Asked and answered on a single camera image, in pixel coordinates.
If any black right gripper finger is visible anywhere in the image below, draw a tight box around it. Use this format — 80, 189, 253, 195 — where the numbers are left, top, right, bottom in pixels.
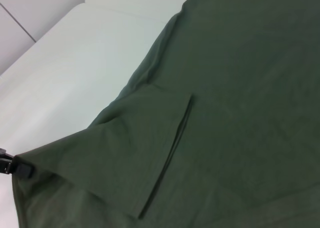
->
0, 147, 35, 181

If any dark green printed shirt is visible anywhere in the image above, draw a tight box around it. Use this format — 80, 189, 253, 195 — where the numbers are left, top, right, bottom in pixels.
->
11, 0, 320, 228

